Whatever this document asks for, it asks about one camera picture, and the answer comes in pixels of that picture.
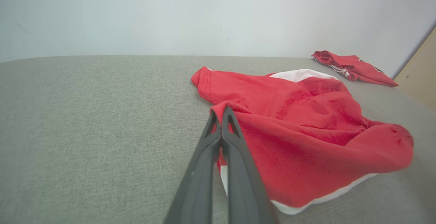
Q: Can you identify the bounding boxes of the red Bulls jersey white sleeves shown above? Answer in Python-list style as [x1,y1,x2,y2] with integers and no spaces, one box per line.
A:
[311,50,399,87]

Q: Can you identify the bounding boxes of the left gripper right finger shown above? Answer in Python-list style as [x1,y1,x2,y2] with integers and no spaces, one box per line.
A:
[221,106,279,224]

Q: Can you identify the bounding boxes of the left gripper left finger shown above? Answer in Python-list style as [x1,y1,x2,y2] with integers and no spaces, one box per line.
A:
[163,110,222,224]

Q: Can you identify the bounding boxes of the light wooden board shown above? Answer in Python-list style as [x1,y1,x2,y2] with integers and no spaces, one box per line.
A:
[393,27,436,112]

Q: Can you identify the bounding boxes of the red shorts white trim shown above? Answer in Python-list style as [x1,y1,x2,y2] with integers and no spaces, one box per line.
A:
[191,66,415,215]

